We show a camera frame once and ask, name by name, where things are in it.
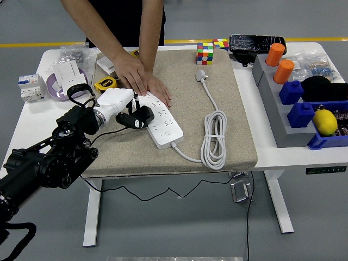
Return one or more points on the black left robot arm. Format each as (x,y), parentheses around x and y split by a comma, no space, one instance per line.
(54,163)

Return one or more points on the small Rubik's cube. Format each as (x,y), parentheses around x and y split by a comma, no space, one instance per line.
(221,44)

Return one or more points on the clear bag of screws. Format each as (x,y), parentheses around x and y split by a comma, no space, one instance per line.
(73,54)

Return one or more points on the person's right hand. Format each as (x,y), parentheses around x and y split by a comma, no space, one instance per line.
(131,73)

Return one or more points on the yellow tape measure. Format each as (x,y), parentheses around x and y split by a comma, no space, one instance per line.
(107,83)

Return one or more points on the white wall socket panel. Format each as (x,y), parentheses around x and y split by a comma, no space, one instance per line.
(72,79)

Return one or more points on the clear bag of coloured parts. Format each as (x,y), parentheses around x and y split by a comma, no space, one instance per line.
(315,65)

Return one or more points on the blue plastic peg block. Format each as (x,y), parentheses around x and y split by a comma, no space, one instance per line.
(291,93)
(300,115)

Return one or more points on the white wall switch panel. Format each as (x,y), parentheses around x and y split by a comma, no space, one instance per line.
(65,69)

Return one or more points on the black plastic-wrapped device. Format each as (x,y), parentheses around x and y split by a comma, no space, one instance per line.
(253,43)

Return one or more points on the white table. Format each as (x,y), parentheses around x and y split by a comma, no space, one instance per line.
(272,163)

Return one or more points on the purple bowl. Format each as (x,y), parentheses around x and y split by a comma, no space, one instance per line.
(50,84)

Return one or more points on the white wall switch box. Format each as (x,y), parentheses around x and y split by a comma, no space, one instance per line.
(104,65)

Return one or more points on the orange cylinder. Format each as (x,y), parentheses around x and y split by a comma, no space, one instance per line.
(275,54)
(283,72)

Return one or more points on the black table control panel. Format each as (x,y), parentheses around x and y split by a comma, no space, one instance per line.
(326,170)

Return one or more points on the white power strip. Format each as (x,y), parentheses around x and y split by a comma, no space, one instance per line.
(166,133)

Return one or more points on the blue plastic bin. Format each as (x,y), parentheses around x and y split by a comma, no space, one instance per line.
(326,142)

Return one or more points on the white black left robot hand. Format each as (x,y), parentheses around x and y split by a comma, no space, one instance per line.
(115,100)

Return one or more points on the large Rubik's cube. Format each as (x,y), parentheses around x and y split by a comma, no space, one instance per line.
(205,54)

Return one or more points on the person's left hand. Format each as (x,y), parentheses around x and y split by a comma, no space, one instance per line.
(160,89)

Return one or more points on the person's left forearm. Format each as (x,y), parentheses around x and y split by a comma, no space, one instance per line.
(149,32)

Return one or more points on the small silver metal bracket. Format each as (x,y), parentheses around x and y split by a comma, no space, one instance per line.
(239,174)

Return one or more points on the grey stepped peg block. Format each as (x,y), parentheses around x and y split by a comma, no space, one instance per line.
(272,108)

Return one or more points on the black plug adapter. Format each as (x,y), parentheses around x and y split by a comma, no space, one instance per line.
(146,112)

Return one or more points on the person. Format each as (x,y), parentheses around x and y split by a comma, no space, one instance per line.
(122,16)

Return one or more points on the large silver metal bracket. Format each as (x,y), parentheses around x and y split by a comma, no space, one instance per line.
(240,191)

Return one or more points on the yellow lemon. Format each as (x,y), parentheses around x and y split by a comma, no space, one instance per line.
(324,122)

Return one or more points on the person's right forearm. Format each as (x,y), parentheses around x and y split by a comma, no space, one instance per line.
(96,27)

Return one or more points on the white circuit breaker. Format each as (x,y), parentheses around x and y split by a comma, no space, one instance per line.
(30,87)

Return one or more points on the black cloth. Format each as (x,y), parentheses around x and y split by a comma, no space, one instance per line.
(323,89)

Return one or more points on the dark small electronic parts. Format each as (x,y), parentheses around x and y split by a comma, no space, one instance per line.
(343,119)

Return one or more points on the grey-brown fabric mat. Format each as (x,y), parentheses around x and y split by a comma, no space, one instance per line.
(185,108)

